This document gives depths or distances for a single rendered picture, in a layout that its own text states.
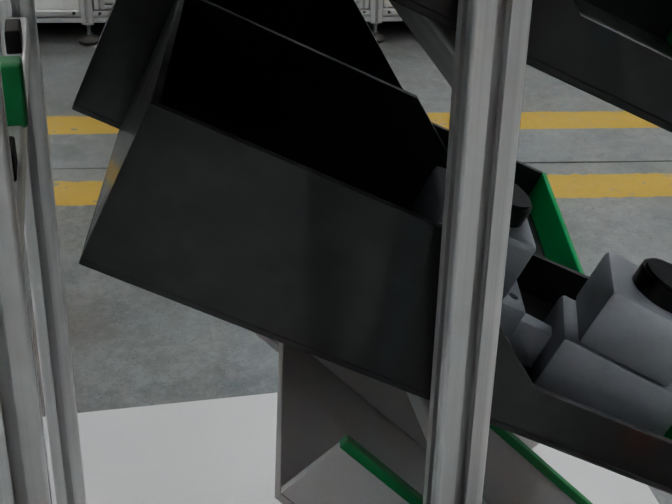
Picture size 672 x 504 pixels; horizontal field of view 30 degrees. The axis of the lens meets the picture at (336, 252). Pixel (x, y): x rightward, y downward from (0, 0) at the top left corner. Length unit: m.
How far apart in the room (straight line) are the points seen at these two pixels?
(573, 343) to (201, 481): 0.57
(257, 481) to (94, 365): 1.68
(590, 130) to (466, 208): 3.43
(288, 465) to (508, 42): 0.24
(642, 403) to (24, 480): 0.27
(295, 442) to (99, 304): 2.35
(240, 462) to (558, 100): 3.08
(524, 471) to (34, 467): 0.33
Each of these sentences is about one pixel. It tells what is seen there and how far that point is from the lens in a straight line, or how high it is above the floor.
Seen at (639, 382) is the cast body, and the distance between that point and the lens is 0.57.
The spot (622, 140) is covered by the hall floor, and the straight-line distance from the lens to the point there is 3.83.
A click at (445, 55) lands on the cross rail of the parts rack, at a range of 0.46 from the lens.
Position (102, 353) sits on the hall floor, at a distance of 2.76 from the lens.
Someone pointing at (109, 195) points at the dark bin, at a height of 1.33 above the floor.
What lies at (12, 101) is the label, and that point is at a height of 1.32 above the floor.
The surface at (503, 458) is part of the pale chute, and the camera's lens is 0.71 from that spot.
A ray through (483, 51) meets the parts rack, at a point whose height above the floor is 1.40.
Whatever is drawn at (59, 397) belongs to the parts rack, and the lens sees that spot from 0.87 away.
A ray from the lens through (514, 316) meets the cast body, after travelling 0.55.
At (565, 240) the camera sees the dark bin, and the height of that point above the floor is 1.21.
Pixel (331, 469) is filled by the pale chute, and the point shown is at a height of 1.20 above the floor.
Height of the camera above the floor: 1.55
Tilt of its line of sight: 30 degrees down
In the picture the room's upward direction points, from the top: 1 degrees clockwise
